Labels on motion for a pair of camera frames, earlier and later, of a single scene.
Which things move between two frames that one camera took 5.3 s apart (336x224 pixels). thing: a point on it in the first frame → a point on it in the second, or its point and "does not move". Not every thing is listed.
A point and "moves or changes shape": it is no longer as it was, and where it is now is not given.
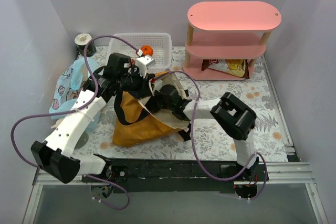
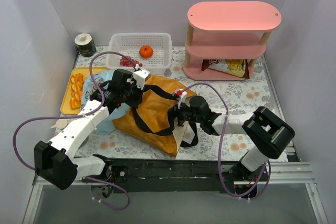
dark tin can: (81, 40) does not move
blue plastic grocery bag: (69, 83) → (91, 81)
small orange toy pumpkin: (147, 50) does not move
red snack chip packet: (236, 67) does not move
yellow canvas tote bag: (139, 123) moves or changes shape
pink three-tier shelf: (237, 30) does not move
